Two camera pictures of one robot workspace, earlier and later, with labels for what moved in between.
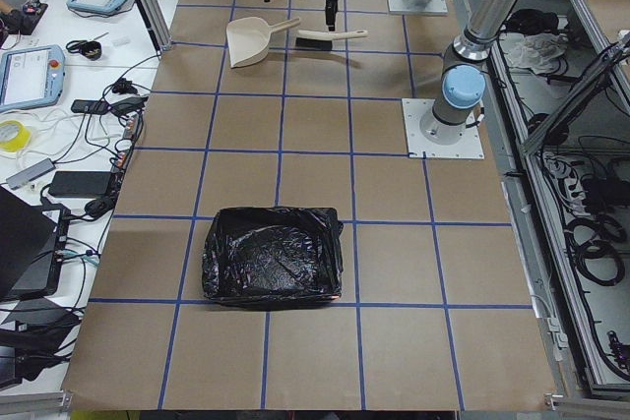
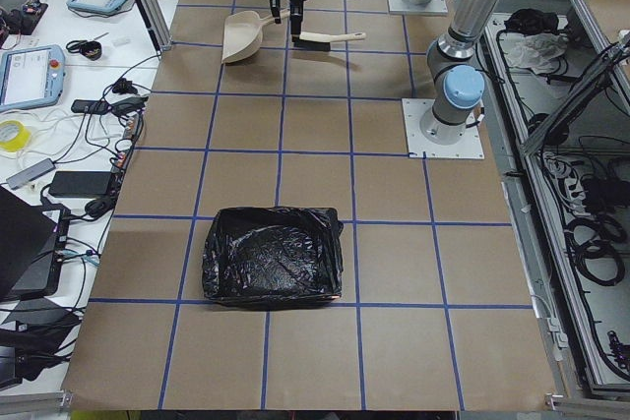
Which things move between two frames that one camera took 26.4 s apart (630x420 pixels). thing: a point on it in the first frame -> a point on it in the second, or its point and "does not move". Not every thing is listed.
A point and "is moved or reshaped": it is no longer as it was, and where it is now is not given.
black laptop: (32, 238) does not move
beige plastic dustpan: (249, 37) is moved or reshaped
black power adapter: (80, 184) does not move
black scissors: (74, 45) does not move
